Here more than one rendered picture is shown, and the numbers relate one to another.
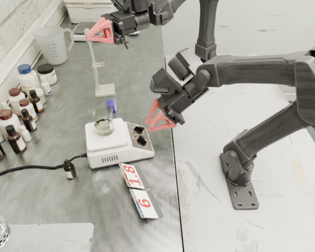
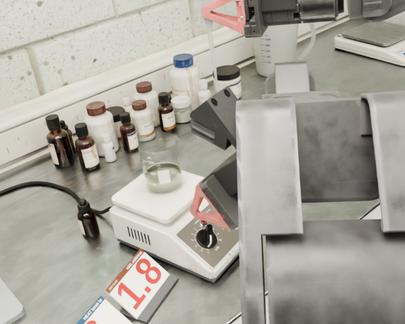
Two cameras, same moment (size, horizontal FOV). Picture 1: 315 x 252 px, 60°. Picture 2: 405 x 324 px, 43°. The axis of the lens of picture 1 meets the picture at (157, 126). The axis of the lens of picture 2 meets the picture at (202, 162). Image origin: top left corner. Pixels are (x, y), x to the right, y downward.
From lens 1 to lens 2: 0.51 m
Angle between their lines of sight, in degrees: 44
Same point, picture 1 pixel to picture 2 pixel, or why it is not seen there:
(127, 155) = (165, 247)
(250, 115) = not seen: outside the picture
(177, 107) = (227, 182)
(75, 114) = (199, 155)
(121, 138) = (167, 208)
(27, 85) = (175, 86)
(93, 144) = (125, 195)
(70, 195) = (57, 256)
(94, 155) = (117, 214)
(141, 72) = not seen: hidden behind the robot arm
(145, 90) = not seen: hidden behind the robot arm
